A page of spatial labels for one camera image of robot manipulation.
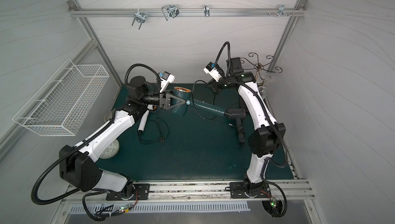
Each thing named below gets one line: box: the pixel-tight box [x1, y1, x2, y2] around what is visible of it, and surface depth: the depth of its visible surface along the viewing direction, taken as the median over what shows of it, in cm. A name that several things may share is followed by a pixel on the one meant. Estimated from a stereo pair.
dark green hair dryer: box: [171, 86, 226, 118], surface depth 61 cm
